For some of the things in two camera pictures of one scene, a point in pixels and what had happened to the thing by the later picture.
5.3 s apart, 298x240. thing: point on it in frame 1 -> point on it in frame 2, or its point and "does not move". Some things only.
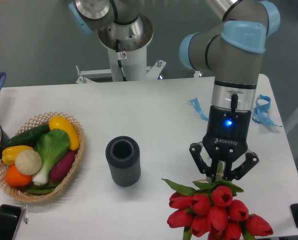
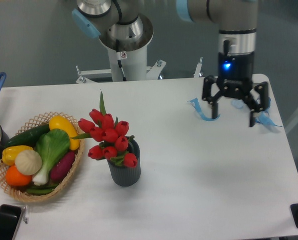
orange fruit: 15,177 does not move
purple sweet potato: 62,167 does not move
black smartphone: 5,222 does not move
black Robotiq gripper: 226,141 -> 235,73
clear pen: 26,214 does not move
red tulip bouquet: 210,211 -> 112,133
